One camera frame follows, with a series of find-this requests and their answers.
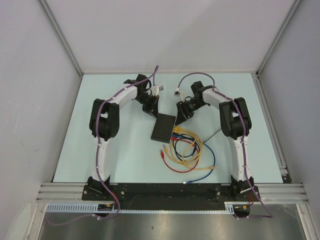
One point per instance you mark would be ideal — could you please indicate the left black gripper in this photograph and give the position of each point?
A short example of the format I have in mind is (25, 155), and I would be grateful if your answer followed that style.
(152, 109)

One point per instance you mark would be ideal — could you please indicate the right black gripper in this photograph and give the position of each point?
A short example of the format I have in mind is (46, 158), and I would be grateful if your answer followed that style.
(183, 113)

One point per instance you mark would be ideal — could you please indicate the black network switch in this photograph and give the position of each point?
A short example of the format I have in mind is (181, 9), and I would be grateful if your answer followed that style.
(163, 128)

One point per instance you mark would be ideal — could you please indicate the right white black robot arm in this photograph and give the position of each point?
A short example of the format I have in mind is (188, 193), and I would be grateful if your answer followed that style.
(235, 123)

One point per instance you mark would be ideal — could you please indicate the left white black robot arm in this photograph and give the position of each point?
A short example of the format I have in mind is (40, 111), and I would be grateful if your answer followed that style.
(104, 121)

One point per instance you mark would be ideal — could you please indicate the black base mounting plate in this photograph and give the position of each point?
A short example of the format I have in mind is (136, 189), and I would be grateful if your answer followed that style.
(176, 196)

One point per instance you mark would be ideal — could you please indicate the aluminium frame rail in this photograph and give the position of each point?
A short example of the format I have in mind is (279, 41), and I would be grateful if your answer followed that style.
(269, 193)

